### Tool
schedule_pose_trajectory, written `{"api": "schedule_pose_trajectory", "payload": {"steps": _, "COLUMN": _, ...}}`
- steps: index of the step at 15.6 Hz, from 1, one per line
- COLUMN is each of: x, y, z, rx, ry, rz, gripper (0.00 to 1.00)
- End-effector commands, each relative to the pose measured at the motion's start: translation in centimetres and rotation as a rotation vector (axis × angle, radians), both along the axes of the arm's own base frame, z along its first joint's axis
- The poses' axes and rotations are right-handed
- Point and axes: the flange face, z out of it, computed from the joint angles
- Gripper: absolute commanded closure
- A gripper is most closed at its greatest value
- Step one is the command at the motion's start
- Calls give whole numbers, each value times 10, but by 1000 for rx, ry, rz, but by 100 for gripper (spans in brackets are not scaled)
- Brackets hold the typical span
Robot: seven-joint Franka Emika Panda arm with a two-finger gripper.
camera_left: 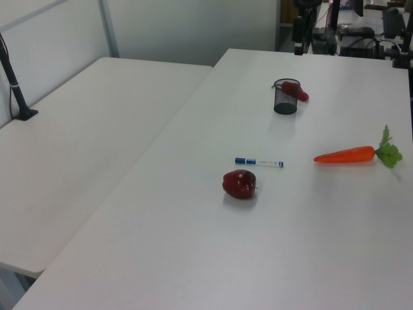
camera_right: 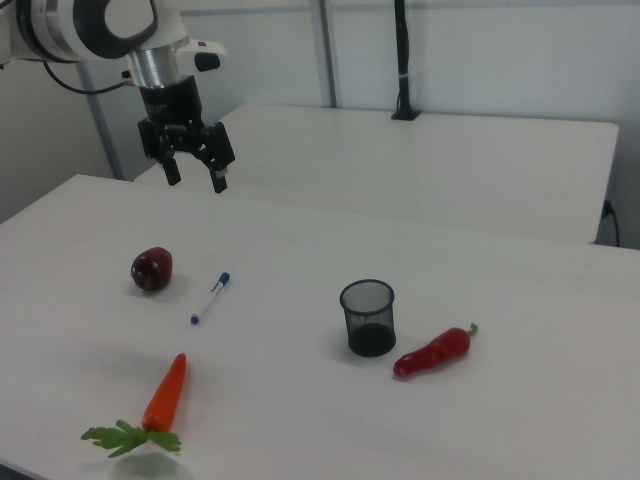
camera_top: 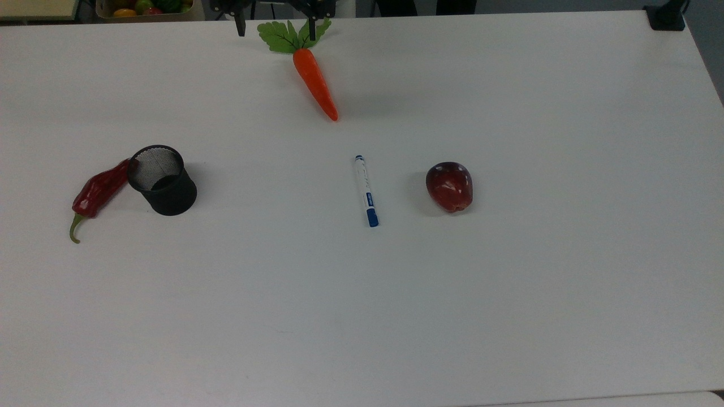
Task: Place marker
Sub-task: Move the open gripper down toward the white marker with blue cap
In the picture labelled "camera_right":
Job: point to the black mesh pen cup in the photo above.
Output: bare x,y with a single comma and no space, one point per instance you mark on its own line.
368,341

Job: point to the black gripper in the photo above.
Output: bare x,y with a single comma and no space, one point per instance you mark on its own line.
172,107

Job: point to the dark red toy apple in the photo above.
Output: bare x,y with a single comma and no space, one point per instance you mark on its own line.
152,270

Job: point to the red toy chili pepper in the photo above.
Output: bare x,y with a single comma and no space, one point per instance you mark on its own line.
430,355

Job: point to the orange toy carrot green leaves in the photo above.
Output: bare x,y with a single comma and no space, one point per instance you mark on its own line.
167,395

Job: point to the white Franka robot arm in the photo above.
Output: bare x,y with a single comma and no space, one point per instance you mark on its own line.
50,30

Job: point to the black pole with base plate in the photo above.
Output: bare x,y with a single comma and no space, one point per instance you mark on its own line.
403,50

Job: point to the grey partition post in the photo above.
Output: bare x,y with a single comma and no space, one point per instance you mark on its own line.
102,135
327,55

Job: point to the white marker with blue cap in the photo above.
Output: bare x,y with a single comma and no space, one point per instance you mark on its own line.
210,299

